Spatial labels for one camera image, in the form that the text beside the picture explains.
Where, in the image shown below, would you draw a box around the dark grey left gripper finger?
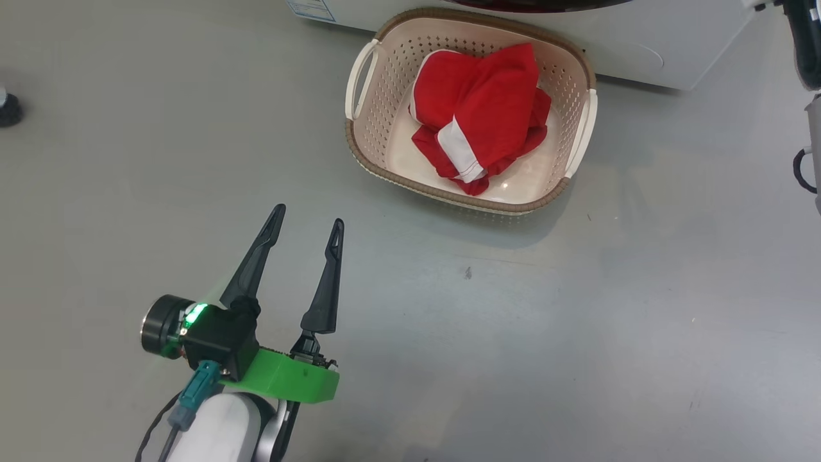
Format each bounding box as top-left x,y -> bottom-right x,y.
219,203 -> 287,311
300,218 -> 346,336

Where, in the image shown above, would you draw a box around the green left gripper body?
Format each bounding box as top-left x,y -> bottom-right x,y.
221,332 -> 341,405

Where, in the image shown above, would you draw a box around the red and white clothes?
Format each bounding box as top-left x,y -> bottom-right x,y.
408,42 -> 553,197

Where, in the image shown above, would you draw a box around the black round left gripper motor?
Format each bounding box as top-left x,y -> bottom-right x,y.
140,294 -> 197,359

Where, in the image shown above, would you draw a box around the cream perforated laundry basket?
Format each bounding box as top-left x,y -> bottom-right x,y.
344,7 -> 599,216

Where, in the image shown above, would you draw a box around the white front-load washing machine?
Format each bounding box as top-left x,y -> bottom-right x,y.
285,0 -> 765,91

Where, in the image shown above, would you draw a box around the blue energy label sticker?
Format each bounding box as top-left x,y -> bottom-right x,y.
286,0 -> 337,24

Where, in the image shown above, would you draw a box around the black caster wheel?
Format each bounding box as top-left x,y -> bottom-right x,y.
0,86 -> 25,128

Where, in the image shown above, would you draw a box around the teal plug left camera cable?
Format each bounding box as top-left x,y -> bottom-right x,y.
134,360 -> 223,462

